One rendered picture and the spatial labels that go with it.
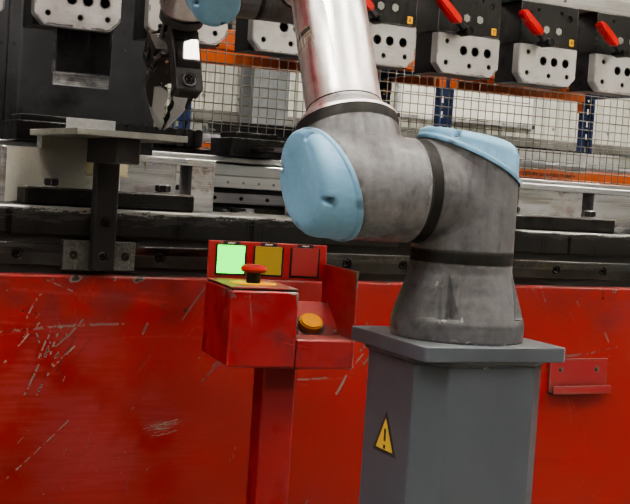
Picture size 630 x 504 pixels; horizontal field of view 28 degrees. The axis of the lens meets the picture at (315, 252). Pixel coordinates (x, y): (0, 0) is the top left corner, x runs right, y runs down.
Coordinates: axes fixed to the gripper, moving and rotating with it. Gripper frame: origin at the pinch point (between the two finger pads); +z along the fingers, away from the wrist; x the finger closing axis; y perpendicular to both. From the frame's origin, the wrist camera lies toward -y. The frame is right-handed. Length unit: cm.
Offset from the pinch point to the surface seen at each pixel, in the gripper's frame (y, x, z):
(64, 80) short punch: 14.6, 14.0, 1.1
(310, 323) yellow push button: -39.2, -16.0, 10.1
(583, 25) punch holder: 32, -100, -7
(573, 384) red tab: -24, -88, 44
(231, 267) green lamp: -26.5, -6.5, 9.2
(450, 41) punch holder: 22, -63, -7
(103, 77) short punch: 15.2, 7.2, 0.5
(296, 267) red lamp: -27.3, -17.3, 8.8
